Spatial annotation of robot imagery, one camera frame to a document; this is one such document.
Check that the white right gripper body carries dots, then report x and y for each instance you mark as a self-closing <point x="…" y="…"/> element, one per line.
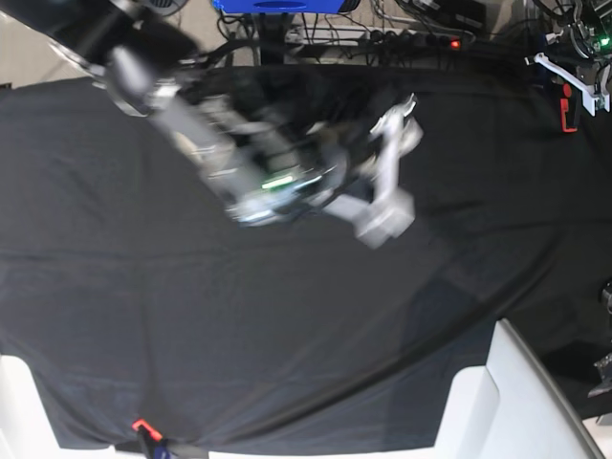
<point x="392" y="210"/>

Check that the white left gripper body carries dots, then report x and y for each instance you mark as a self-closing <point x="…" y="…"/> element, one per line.
<point x="594" y="97"/>

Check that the dark blue-grey T-shirt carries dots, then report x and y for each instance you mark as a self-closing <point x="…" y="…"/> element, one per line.
<point x="361" y="154"/>

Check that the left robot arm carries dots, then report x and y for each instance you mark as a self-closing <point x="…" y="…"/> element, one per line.
<point x="574" y="51"/>

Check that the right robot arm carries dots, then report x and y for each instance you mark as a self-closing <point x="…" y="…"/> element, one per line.
<point x="267" y="162"/>

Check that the red and black clamp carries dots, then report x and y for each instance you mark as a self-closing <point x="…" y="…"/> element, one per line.
<point x="569" y="108"/>

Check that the white power strip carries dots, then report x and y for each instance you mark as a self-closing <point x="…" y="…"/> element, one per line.
<point x="344" y="35"/>

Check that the black table stand column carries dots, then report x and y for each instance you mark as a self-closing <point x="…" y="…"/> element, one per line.
<point x="271" y="31"/>

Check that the white foam block right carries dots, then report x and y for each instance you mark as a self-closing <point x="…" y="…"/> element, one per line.
<point x="510" y="407"/>

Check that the white foam block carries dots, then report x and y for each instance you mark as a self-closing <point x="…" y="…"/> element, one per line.
<point x="510" y="407"/>
<point x="25" y="428"/>

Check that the blue box on stand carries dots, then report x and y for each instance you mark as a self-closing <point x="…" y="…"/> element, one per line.
<point x="281" y="6"/>

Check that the black table cloth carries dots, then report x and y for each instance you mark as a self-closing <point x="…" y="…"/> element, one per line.
<point x="131" y="295"/>

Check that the blue clamp at front edge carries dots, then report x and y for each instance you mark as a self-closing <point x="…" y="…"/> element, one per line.
<point x="151" y="441"/>

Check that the white foam block left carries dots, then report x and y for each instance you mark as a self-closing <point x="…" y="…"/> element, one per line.
<point x="25" y="428"/>

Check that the black metal bracket right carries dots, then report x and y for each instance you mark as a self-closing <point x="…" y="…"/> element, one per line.
<point x="603" y="367"/>

